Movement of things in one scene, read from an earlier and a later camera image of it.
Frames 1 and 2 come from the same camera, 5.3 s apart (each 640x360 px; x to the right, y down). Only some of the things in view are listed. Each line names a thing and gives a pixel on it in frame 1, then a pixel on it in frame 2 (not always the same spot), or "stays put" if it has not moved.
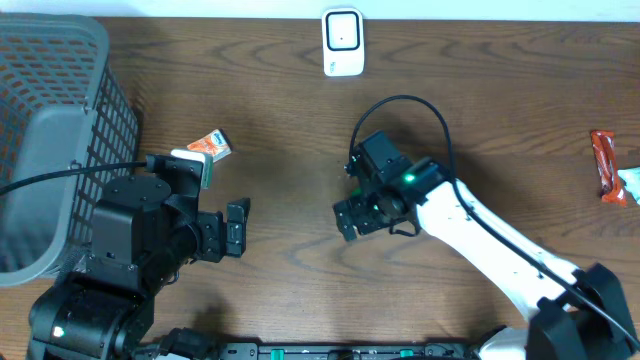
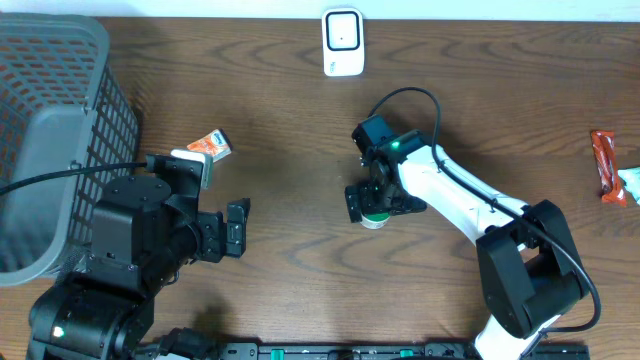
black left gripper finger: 236,227 stays put
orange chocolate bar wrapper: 603,145 stays put
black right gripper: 357,205 to 408,204
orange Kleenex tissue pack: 215,142 stays put
